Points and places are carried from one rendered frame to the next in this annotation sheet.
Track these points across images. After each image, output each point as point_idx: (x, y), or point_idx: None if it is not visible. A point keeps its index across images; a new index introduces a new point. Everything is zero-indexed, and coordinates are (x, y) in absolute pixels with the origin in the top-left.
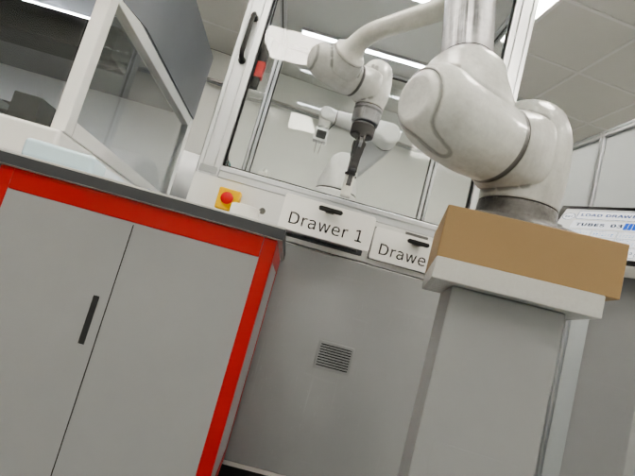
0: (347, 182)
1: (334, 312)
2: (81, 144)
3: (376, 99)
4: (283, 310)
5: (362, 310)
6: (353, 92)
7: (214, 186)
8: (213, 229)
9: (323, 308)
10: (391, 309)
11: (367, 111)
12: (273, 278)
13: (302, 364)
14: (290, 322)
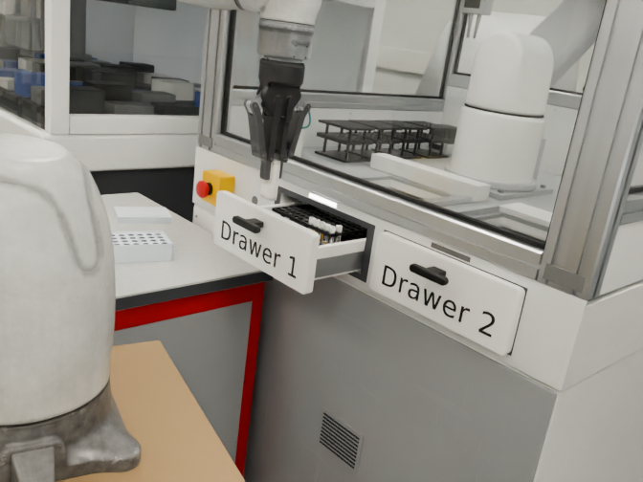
0: (260, 175)
1: (337, 369)
2: (95, 133)
3: (271, 10)
4: (284, 351)
5: (371, 376)
6: (238, 6)
7: (212, 165)
8: None
9: (324, 360)
10: (411, 386)
11: (261, 39)
12: (219, 317)
13: (307, 435)
14: (292, 371)
